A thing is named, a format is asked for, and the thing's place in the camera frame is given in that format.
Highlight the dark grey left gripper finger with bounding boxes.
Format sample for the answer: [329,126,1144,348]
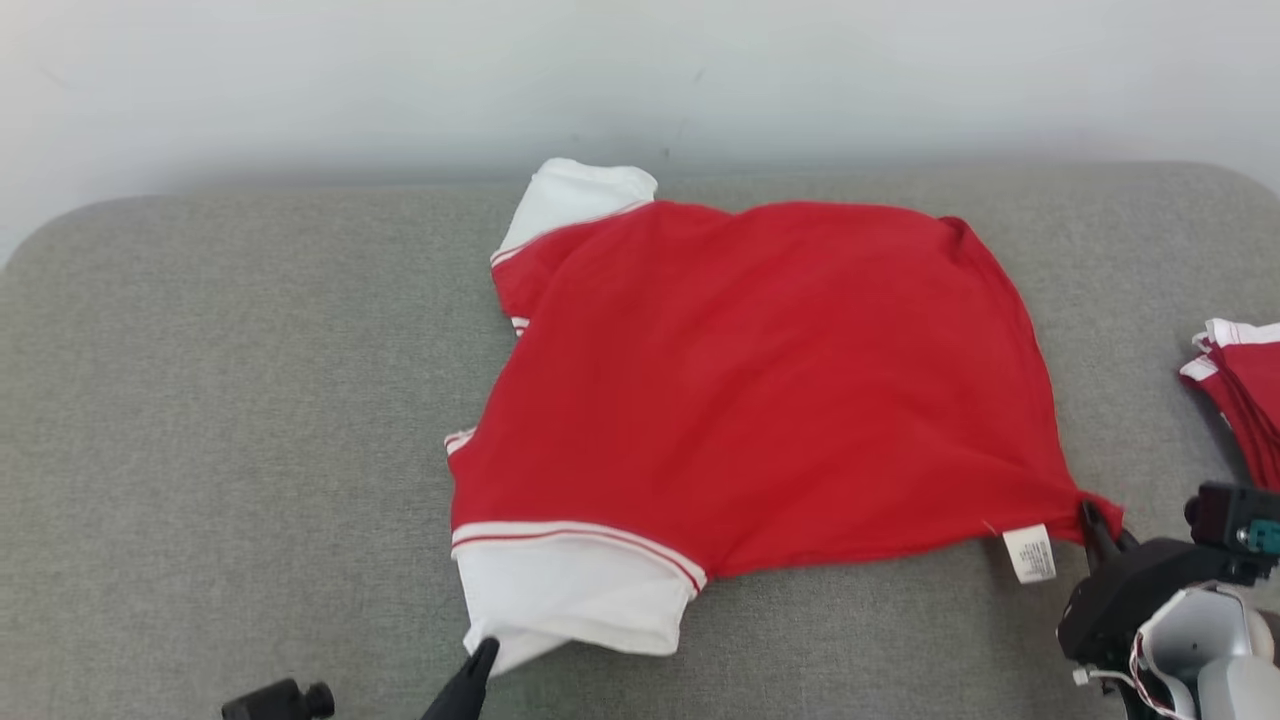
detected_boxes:
[419,636,501,720]

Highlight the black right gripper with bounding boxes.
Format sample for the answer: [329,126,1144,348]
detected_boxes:
[1057,499,1242,667]

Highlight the red shorts with white hem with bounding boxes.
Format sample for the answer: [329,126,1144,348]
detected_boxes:
[1177,317,1280,492]

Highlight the red jersey with white sleeves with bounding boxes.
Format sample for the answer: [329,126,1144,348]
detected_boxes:
[444,157,1127,677]

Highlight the grey fabric sofa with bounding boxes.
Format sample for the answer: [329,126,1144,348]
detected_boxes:
[0,162,1280,720]

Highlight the red white twisted arm wire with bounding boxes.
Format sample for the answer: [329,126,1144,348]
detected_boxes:
[1071,620,1201,720]

